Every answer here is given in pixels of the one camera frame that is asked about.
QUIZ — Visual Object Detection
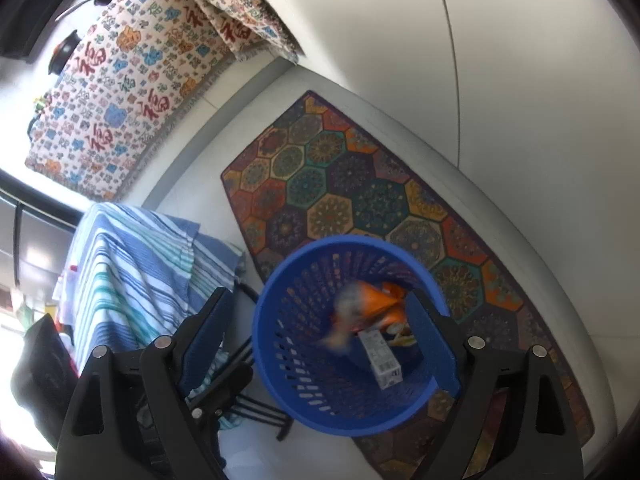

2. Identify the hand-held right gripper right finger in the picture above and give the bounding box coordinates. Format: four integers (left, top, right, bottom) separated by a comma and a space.
402, 290, 586, 480

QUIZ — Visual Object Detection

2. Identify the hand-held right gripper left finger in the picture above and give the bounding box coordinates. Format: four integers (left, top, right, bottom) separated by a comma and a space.
54, 287, 236, 480

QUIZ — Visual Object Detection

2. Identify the green white milk carton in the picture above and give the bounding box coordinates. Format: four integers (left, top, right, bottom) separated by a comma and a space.
357, 330, 403, 391

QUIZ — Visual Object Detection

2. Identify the crushed orange soda can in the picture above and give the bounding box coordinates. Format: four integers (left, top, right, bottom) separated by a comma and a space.
320, 280, 408, 351

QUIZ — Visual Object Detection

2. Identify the blue plastic basket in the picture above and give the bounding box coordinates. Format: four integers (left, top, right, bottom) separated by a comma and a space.
252, 235, 453, 436

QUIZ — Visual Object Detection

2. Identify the striped tablecloth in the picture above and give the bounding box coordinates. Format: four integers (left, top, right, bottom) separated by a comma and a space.
52, 202, 246, 431

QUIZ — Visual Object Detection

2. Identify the grey refrigerator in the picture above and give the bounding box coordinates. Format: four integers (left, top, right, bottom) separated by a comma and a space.
0, 170, 91, 291

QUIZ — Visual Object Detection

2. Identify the colourful hexagon floor mat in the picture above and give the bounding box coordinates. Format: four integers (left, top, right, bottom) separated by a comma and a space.
220, 90, 596, 476

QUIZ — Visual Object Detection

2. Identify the large printed blanket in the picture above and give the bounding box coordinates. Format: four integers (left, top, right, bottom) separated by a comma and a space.
25, 0, 236, 201

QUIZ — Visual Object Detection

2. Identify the black clay pot red lid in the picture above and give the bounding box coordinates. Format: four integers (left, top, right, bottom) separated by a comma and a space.
47, 32, 83, 76

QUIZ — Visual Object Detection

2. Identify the small printed blanket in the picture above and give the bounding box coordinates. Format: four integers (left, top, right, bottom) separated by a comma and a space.
160, 0, 306, 63

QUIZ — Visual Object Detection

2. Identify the black range hood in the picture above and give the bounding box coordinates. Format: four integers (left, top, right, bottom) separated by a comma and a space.
0, 0, 56, 63

